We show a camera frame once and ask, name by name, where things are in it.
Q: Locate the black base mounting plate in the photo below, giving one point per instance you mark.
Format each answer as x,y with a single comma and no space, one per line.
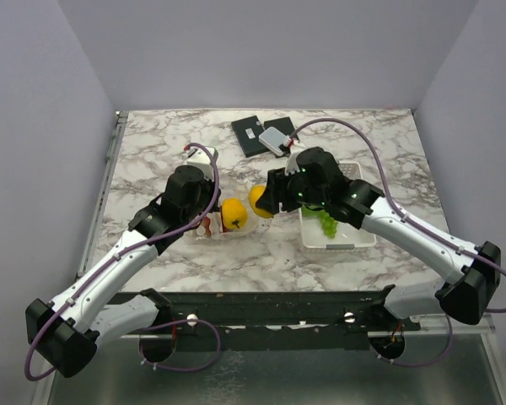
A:
273,321

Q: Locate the yellow toy bell pepper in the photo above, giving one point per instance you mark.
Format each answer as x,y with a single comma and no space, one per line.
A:
234,214

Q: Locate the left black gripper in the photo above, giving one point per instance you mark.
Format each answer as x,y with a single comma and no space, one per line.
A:
210,185

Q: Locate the black box with label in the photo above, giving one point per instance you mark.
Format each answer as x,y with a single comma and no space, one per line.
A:
247,131

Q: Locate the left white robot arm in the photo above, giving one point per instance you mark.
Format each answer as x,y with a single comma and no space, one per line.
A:
60,332

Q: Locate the clear polka dot zip bag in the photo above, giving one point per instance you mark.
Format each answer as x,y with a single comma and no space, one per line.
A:
232,189

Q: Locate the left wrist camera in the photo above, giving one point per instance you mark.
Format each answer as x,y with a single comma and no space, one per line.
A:
202,159

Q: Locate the black flat box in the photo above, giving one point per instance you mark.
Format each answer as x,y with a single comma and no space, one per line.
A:
283,124

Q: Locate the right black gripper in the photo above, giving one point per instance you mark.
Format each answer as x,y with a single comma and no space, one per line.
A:
276,191

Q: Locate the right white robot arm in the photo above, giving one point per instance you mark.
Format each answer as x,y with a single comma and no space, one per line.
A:
466,278

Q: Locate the red yellow toy fruit cluster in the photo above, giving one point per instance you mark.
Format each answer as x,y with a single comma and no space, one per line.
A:
211,226

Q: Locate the white perforated plastic basket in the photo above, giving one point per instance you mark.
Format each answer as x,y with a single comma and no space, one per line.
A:
347,237

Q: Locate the yellow toy lemon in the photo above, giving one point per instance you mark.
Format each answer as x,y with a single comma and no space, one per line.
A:
259,203

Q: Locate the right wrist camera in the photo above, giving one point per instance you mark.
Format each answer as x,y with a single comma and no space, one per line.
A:
292,148

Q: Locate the aluminium rail left edge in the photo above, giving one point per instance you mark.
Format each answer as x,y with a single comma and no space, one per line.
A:
111,158

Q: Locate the green toy grapes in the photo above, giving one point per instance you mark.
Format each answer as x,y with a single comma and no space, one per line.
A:
327,223

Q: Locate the aluminium extrusion right front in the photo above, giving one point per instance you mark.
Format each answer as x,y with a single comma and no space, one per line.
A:
438,324

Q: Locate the white grey small device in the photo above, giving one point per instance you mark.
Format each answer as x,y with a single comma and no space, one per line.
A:
274,140

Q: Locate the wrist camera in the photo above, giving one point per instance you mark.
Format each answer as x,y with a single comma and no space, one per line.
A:
202,159
292,148

